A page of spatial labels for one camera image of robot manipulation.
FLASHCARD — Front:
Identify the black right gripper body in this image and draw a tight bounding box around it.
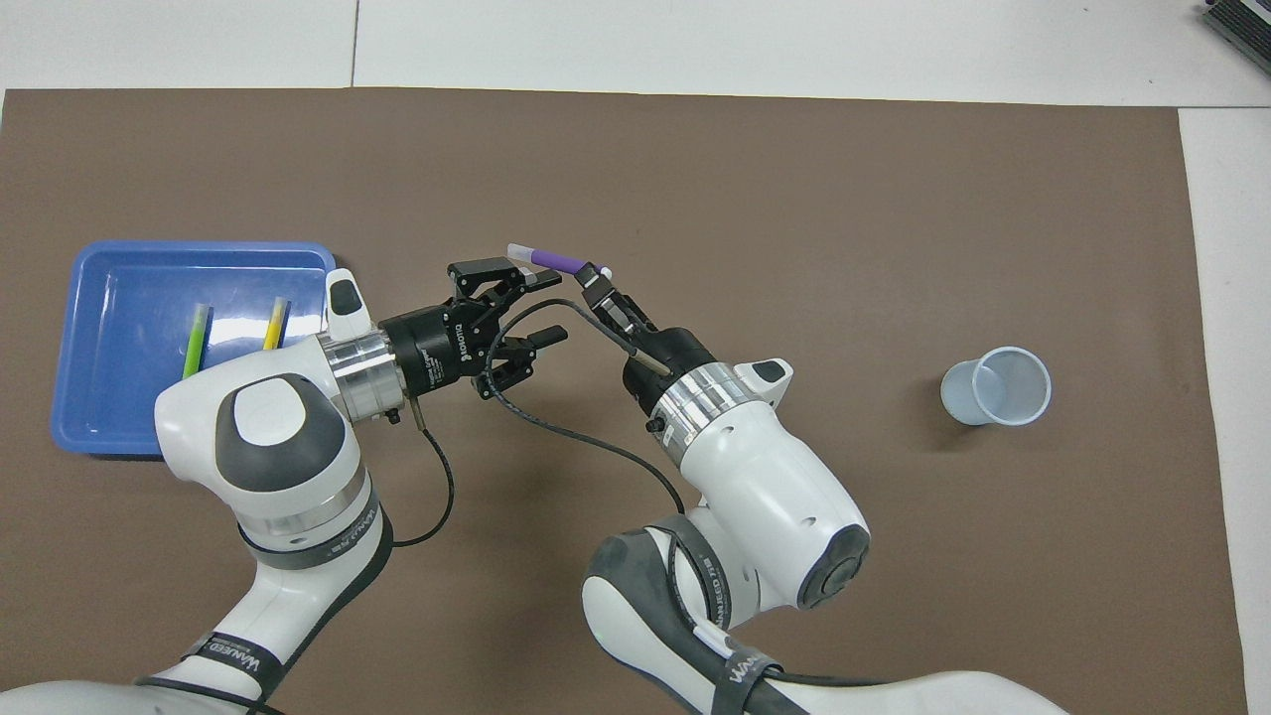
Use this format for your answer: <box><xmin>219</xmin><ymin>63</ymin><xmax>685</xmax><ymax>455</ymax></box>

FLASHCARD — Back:
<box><xmin>596</xmin><ymin>293</ymin><xmax>721</xmax><ymax>413</ymax></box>

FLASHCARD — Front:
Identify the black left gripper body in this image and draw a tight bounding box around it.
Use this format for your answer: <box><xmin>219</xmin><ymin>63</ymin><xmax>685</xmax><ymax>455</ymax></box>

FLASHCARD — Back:
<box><xmin>377</xmin><ymin>298</ymin><xmax>497</xmax><ymax>395</ymax></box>

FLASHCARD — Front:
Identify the purple highlighter pen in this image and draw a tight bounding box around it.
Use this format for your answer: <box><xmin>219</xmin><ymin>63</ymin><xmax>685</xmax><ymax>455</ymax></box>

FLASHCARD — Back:
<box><xmin>506</xmin><ymin>242</ymin><xmax>612</xmax><ymax>281</ymax></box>

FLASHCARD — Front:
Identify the green highlighter pen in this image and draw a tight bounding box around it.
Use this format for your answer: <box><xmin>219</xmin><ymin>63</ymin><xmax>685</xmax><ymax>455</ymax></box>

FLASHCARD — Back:
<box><xmin>182</xmin><ymin>303</ymin><xmax>214</xmax><ymax>380</ymax></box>

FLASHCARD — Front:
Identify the blue plastic tray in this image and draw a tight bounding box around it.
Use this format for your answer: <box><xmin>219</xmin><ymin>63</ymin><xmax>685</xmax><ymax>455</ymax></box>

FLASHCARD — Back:
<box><xmin>50</xmin><ymin>240</ymin><xmax>337</xmax><ymax>458</ymax></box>

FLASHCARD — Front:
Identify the brown table mat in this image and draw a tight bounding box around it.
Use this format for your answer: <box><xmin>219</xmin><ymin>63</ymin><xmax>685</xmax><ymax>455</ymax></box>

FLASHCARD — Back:
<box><xmin>0</xmin><ymin>87</ymin><xmax>1250</xmax><ymax>715</ymax></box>

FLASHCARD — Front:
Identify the translucent plastic cup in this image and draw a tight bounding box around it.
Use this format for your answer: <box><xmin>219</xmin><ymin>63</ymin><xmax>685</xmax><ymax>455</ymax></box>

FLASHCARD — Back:
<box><xmin>939</xmin><ymin>346</ymin><xmax>1053</xmax><ymax>427</ymax></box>

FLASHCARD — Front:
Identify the grey ribbed device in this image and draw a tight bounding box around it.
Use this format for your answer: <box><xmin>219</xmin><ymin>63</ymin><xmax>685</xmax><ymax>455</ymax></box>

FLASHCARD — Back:
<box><xmin>1200</xmin><ymin>0</ymin><xmax>1271</xmax><ymax>46</ymax></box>

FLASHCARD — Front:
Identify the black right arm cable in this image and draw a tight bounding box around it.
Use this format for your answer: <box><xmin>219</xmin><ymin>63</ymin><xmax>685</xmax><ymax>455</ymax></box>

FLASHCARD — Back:
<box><xmin>477</xmin><ymin>296</ymin><xmax>890</xmax><ymax>688</ymax></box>

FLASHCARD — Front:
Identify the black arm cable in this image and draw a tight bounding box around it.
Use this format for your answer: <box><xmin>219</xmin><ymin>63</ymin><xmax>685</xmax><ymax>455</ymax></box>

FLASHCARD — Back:
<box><xmin>477</xmin><ymin>296</ymin><xmax>890</xmax><ymax>688</ymax></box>
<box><xmin>382</xmin><ymin>397</ymin><xmax>458</xmax><ymax>549</ymax></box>

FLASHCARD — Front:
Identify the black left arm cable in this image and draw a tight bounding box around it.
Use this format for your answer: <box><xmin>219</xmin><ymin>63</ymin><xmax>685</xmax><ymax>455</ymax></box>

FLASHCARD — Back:
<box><xmin>382</xmin><ymin>397</ymin><xmax>458</xmax><ymax>549</ymax></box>

